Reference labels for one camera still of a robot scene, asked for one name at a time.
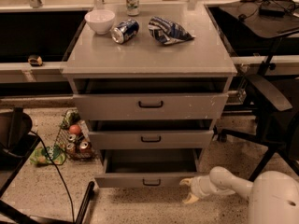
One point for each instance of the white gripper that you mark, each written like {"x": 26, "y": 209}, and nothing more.
{"x": 196, "y": 187}

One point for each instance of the grey bottom drawer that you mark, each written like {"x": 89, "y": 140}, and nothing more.
{"x": 138, "y": 168}

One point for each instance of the grey drawer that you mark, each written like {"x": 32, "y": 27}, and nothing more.
{"x": 150, "y": 98}
{"x": 138, "y": 168}
{"x": 150, "y": 134}

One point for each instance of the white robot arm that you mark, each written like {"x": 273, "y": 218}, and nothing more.
{"x": 273, "y": 197}

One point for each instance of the grey middle drawer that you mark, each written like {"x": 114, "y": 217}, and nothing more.
{"x": 150, "y": 134}

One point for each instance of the grey drawer cabinet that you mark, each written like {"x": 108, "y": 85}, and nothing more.
{"x": 205, "y": 57}

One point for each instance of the grey top drawer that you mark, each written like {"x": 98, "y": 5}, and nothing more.
{"x": 150, "y": 98}

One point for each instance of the black office chair right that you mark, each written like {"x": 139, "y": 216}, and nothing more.
{"x": 275, "y": 104}

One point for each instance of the red soda can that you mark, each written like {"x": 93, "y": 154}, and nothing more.
{"x": 85, "y": 147}

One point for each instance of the silver soda can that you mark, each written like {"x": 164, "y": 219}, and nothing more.
{"x": 70, "y": 148}

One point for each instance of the orange fruit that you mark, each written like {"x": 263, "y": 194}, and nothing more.
{"x": 75, "y": 129}

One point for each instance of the green chip bag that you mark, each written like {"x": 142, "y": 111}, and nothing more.
{"x": 70, "y": 117}

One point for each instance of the blue white chip bag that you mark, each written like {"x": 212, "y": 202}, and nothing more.
{"x": 168, "y": 32}

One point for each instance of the blue soda can lying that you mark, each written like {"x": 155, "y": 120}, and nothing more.
{"x": 125, "y": 31}

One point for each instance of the black chair left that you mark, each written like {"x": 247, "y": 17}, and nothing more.
{"x": 17, "y": 144}

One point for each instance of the black side table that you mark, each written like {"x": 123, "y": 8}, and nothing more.
{"x": 247, "y": 12}

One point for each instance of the white bowl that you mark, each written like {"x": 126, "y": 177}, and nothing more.
{"x": 100, "y": 20}

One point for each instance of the black power adapter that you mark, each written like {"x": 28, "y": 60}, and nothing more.
{"x": 271, "y": 8}

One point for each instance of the yellow tape measure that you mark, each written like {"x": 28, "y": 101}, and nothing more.
{"x": 35, "y": 60}

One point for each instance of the green white upright can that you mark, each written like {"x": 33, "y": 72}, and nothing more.
{"x": 132, "y": 7}

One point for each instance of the wire basket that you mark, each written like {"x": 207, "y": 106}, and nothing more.
{"x": 64, "y": 137}

